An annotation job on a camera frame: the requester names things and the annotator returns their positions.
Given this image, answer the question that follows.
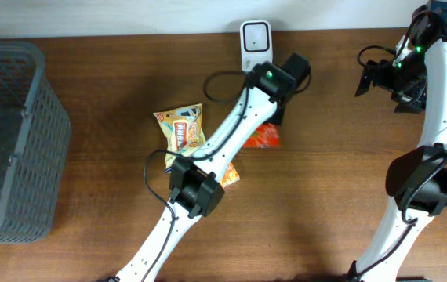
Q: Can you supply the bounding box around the grey plastic basket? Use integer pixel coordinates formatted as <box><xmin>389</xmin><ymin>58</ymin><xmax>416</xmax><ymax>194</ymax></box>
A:
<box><xmin>0</xmin><ymin>41</ymin><xmax>72</xmax><ymax>244</ymax></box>

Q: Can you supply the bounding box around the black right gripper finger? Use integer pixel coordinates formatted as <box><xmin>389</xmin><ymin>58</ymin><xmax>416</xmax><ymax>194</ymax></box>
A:
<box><xmin>394</xmin><ymin>93</ymin><xmax>423</xmax><ymax>114</ymax></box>
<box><xmin>354</xmin><ymin>60</ymin><xmax>376</xmax><ymax>97</ymax></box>

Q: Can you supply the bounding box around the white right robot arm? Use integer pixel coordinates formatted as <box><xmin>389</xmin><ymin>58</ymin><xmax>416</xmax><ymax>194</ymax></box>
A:
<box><xmin>346</xmin><ymin>1</ymin><xmax>447</xmax><ymax>281</ymax></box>

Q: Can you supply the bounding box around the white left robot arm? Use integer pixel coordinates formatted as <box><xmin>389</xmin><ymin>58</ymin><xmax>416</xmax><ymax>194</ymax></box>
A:
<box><xmin>111</xmin><ymin>53</ymin><xmax>311</xmax><ymax>282</ymax></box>

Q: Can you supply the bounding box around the yellow snack bag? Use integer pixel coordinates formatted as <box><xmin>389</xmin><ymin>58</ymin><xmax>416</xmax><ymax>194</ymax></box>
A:
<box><xmin>153</xmin><ymin>103</ymin><xmax>206</xmax><ymax>157</ymax></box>

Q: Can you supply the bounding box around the orange tissue pack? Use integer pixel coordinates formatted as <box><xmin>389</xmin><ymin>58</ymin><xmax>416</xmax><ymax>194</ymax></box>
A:
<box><xmin>220</xmin><ymin>163</ymin><xmax>240</xmax><ymax>188</ymax></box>

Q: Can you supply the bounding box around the red candy bag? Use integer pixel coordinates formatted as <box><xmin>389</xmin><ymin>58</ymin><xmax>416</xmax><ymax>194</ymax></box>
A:
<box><xmin>244</xmin><ymin>123</ymin><xmax>281</xmax><ymax>148</ymax></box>

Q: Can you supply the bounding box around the white barcode scanner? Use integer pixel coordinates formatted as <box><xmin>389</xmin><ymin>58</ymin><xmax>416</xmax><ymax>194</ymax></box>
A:
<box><xmin>239</xmin><ymin>20</ymin><xmax>273</xmax><ymax>72</ymax></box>

